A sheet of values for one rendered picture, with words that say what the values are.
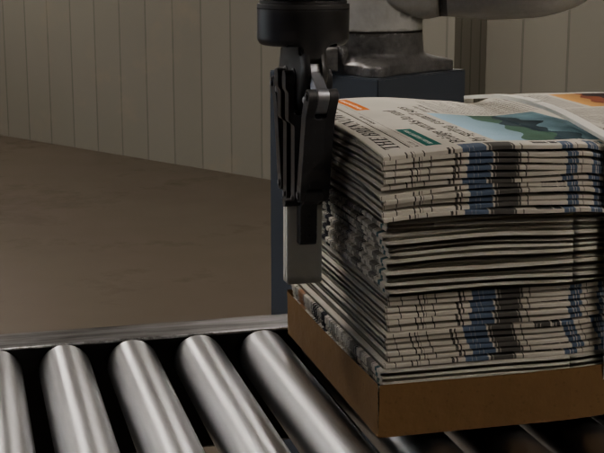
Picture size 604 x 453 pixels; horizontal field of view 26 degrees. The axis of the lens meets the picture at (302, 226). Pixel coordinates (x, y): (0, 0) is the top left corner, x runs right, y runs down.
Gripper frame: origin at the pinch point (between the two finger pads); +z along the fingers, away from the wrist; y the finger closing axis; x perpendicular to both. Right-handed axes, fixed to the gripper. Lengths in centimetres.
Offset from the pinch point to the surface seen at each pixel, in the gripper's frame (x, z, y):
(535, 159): -14.2, -8.7, -14.6
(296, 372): -0.7, 13.1, 4.6
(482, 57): -192, 21, 423
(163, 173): -75, 91, 566
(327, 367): -2.2, 11.2, -0.2
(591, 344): -20.0, 6.5, -13.8
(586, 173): -18.8, -7.4, -13.9
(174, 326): 7.5, 13.1, 21.6
